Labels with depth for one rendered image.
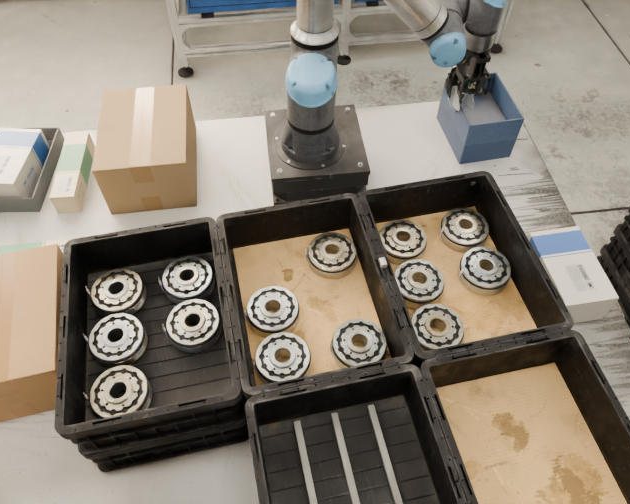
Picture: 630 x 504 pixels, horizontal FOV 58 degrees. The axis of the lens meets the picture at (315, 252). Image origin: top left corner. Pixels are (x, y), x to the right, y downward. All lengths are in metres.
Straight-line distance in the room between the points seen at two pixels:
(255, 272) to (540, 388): 0.60
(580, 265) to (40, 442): 1.19
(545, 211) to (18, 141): 1.39
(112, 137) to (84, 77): 1.78
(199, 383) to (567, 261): 0.84
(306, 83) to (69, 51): 2.33
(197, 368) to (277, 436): 0.20
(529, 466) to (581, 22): 3.04
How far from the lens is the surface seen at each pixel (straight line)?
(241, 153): 1.63
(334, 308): 1.15
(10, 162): 1.65
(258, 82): 3.03
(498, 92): 1.72
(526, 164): 1.69
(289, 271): 1.20
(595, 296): 1.35
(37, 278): 1.28
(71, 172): 1.61
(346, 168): 1.44
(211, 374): 1.10
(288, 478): 1.02
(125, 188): 1.47
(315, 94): 1.31
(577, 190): 2.72
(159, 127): 1.50
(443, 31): 1.26
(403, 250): 1.21
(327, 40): 1.41
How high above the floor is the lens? 1.82
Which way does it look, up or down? 54 degrees down
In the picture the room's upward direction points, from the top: straight up
